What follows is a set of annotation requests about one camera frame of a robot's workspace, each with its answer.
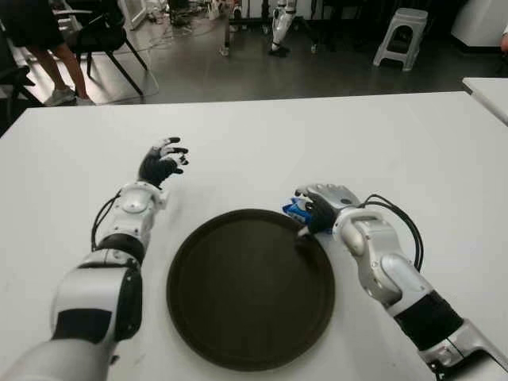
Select white plastic stool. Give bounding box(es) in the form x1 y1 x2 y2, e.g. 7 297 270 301
372 7 429 72

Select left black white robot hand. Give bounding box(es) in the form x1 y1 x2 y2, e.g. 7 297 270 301
137 137 190 190

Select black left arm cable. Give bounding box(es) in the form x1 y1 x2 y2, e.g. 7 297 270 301
90 190 124 366

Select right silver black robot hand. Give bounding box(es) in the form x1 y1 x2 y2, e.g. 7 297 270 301
293 182 361 238

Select white framed glass panel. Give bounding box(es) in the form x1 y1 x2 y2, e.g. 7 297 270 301
118 0 150 31

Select white humanoid robot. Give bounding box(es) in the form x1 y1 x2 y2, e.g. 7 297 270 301
267 0 298 56

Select standing person in black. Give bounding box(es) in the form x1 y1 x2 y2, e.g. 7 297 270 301
0 0 96 107

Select blue Oreo packet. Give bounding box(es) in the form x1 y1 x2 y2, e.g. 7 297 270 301
281 197 334 233

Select white floor cable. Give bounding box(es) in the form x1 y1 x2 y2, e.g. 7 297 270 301
93 35 160 105

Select tangle of floor cables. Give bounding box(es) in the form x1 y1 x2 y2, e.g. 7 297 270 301
148 11 215 51

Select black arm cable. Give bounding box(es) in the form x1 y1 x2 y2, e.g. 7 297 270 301
90 190 124 366
359 193 425 273

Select dark brown round tray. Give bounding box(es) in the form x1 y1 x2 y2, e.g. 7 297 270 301
166 208 337 372

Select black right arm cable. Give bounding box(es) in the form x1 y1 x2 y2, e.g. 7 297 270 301
359 193 425 273

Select white cabinet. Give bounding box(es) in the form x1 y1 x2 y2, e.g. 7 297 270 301
452 0 508 52

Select black chair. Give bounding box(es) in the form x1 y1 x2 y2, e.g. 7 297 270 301
59 0 148 96

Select white side table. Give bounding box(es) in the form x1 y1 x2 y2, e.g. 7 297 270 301
462 77 508 128

